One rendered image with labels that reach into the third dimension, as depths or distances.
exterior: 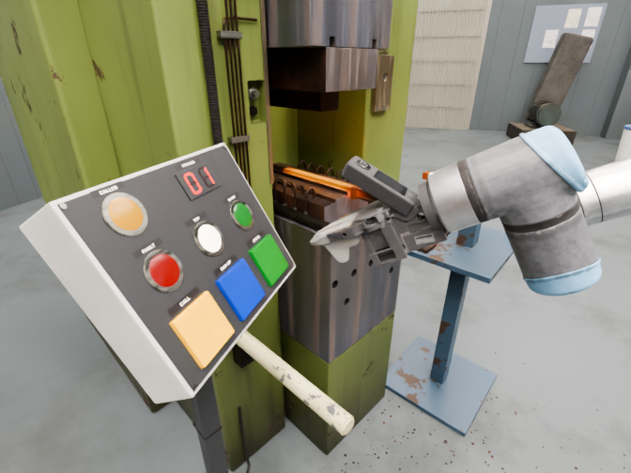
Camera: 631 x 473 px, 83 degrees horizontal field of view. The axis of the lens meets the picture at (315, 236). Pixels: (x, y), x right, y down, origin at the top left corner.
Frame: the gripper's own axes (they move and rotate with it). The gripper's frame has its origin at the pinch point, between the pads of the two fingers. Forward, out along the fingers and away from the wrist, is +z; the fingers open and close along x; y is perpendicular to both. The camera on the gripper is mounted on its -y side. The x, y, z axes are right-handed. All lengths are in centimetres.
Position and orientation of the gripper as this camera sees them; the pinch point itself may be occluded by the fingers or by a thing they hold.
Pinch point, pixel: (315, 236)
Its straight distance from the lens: 60.2
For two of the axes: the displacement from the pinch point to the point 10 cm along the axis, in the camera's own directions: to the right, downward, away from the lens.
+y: 4.7, 8.5, 2.3
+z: -8.2, 3.2, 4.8
